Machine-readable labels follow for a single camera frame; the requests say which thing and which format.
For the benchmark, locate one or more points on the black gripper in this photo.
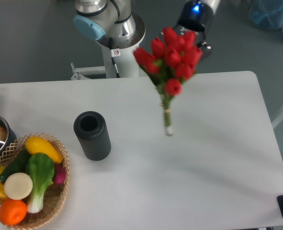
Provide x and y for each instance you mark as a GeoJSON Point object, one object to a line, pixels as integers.
{"type": "Point", "coordinates": [196, 16]}

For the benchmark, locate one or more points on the red tulip bouquet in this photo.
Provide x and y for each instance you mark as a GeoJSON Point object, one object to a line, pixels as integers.
{"type": "Point", "coordinates": [171, 63]}

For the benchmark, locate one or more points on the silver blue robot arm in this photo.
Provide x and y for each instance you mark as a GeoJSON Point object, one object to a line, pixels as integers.
{"type": "Point", "coordinates": [107, 12]}

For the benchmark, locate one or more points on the dark ribbed vase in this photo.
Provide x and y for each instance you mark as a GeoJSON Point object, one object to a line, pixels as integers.
{"type": "Point", "coordinates": [91, 131]}

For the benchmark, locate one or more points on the blue plastic bag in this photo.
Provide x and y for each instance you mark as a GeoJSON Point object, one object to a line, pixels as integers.
{"type": "Point", "coordinates": [267, 14]}

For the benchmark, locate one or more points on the yellow squash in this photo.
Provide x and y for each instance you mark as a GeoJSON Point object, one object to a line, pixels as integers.
{"type": "Point", "coordinates": [36, 145]}

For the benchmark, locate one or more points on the purple radish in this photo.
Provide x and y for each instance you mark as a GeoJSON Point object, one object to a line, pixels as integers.
{"type": "Point", "coordinates": [59, 174]}

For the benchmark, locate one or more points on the green bok choy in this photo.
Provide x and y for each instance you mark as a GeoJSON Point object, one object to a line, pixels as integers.
{"type": "Point", "coordinates": [40, 168]}

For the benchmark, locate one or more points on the woven wicker basket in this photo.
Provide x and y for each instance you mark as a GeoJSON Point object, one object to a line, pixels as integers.
{"type": "Point", "coordinates": [55, 195]}

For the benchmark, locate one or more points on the dark green cucumber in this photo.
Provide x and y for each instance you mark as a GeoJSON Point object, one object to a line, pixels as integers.
{"type": "Point", "coordinates": [18, 165]}

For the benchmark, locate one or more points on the cream round disc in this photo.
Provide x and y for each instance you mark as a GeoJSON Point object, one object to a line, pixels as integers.
{"type": "Point", "coordinates": [18, 186]}

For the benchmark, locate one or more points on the orange fruit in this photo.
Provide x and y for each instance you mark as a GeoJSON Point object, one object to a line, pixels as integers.
{"type": "Point", "coordinates": [12, 212]}

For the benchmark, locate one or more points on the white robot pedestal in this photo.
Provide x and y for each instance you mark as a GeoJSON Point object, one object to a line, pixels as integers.
{"type": "Point", "coordinates": [124, 60]}

